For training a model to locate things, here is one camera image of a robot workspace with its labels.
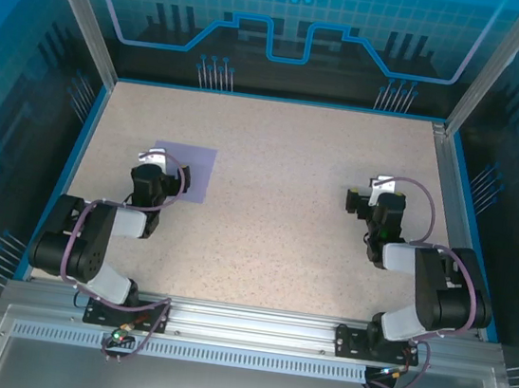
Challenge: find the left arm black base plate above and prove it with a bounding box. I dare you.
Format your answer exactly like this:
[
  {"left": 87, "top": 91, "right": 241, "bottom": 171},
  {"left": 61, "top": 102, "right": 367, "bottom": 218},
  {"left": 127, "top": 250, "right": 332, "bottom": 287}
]
[{"left": 82, "top": 292, "right": 172, "bottom": 335}]

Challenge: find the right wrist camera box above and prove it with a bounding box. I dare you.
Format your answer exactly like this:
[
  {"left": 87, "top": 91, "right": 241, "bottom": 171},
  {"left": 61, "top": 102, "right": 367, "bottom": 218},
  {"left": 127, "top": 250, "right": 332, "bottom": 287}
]
[{"left": 368, "top": 173, "right": 398, "bottom": 196}]

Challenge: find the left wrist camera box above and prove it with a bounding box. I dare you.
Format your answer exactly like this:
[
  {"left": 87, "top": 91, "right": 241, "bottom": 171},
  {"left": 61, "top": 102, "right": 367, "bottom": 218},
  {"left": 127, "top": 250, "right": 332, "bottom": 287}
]
[{"left": 137, "top": 146, "right": 170, "bottom": 169}]

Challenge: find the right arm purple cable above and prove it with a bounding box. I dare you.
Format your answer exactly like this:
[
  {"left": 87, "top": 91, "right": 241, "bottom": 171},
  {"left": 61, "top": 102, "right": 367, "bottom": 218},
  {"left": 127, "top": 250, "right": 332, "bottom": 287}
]
[{"left": 346, "top": 173, "right": 493, "bottom": 388}]

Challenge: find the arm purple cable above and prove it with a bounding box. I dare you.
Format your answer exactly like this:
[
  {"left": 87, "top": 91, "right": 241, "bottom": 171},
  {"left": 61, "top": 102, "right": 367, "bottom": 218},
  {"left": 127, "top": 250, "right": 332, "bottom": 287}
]
[
  {"left": 346, "top": 173, "right": 493, "bottom": 388},
  {"left": 48, "top": 139, "right": 195, "bottom": 369}
]

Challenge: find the right connector with green light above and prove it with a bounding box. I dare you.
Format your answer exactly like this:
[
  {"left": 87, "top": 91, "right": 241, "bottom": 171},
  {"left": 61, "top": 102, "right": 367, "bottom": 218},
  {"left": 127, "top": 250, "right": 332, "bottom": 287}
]
[{"left": 377, "top": 361, "right": 411, "bottom": 383}]

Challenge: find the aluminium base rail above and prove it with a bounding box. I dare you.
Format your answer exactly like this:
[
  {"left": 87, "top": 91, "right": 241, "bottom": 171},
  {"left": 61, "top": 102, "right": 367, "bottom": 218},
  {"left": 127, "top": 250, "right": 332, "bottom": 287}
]
[{"left": 0, "top": 273, "right": 505, "bottom": 379}]

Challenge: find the slotted grey cable duct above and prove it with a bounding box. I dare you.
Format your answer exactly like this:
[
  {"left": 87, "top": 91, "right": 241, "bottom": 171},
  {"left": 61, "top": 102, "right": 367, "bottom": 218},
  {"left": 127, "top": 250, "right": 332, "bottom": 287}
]
[{"left": 9, "top": 320, "right": 371, "bottom": 386}]

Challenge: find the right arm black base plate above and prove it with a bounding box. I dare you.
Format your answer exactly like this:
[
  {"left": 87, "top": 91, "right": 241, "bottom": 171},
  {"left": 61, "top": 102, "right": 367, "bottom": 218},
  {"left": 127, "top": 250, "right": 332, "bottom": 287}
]
[{"left": 332, "top": 323, "right": 425, "bottom": 369}]

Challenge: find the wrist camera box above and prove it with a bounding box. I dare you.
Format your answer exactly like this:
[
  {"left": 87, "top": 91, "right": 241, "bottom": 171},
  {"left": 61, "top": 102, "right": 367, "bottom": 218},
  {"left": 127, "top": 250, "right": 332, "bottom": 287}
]
[
  {"left": 137, "top": 146, "right": 170, "bottom": 169},
  {"left": 368, "top": 173, "right": 398, "bottom": 196}
]

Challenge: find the blue table edge strip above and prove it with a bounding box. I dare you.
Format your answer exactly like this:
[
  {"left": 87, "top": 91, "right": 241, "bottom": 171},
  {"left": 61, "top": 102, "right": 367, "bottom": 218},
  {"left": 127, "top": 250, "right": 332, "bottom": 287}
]
[
  {"left": 426, "top": 132, "right": 519, "bottom": 344},
  {"left": 12, "top": 75, "right": 115, "bottom": 290}
]

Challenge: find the right aluminium frame post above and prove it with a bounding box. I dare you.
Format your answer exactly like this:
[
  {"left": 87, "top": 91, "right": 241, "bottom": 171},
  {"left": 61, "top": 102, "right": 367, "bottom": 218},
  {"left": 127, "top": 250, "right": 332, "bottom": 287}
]
[{"left": 442, "top": 0, "right": 519, "bottom": 146}]

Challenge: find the connector with green light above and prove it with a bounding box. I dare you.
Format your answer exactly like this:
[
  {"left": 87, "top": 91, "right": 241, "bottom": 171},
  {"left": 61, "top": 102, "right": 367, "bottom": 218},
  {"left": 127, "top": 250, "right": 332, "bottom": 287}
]
[
  {"left": 109, "top": 321, "right": 137, "bottom": 347},
  {"left": 377, "top": 361, "right": 411, "bottom": 383}
]

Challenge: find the aluminium side rail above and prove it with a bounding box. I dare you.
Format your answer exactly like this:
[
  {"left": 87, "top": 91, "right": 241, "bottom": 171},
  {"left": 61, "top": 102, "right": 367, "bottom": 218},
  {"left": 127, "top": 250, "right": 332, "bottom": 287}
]
[{"left": 403, "top": 121, "right": 509, "bottom": 340}]

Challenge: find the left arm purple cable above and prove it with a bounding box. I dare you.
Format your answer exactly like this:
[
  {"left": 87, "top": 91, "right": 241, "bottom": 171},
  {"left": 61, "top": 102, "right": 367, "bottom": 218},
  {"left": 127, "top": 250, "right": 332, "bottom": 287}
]
[{"left": 48, "top": 139, "right": 195, "bottom": 369}]

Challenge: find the left connector with green light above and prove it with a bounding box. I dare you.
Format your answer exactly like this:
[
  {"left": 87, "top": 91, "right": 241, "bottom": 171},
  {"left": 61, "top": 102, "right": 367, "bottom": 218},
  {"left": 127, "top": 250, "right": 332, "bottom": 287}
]
[{"left": 109, "top": 321, "right": 137, "bottom": 347}]

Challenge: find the left aluminium frame post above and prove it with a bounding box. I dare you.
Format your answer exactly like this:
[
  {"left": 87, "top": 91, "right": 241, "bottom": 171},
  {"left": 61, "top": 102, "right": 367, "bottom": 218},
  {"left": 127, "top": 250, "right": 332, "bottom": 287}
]
[{"left": 21, "top": 0, "right": 129, "bottom": 90}]

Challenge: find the aluminium frame post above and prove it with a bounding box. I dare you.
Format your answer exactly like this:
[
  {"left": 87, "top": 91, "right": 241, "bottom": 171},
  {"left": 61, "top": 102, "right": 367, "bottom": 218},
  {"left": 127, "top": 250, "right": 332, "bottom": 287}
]
[
  {"left": 442, "top": 0, "right": 519, "bottom": 146},
  {"left": 21, "top": 0, "right": 129, "bottom": 90}
]

